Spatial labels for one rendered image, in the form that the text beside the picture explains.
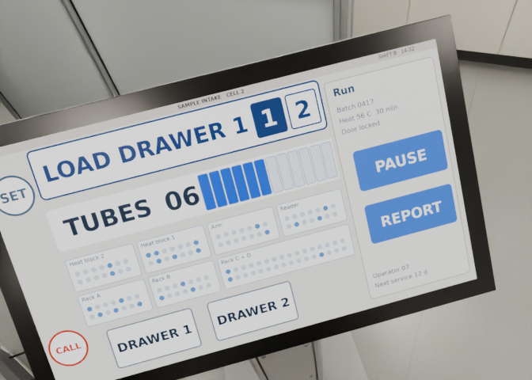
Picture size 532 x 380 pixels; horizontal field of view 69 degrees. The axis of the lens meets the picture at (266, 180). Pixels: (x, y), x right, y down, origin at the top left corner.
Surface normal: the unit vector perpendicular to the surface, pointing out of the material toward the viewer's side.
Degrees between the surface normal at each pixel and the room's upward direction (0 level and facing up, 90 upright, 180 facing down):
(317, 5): 90
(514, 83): 0
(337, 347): 5
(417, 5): 90
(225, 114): 50
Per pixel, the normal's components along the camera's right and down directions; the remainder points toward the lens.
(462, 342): -0.13, -0.64
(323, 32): -0.43, 0.72
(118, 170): 0.08, 0.14
